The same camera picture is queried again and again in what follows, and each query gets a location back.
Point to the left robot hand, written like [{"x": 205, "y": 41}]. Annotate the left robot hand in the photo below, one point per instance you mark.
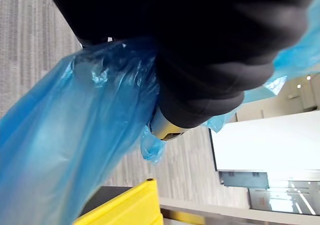
[{"x": 195, "y": 35}]

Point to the blue plastic rubbish bag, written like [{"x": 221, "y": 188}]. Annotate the blue plastic rubbish bag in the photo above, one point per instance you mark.
[{"x": 75, "y": 115}]

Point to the yellow plastic bin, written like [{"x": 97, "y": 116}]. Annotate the yellow plastic bin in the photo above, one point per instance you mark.
[{"x": 130, "y": 205}]

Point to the glass door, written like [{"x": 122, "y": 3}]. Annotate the glass door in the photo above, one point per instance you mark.
[{"x": 272, "y": 192}]

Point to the white wall panel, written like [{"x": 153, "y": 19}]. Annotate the white wall panel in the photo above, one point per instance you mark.
[{"x": 265, "y": 145}]

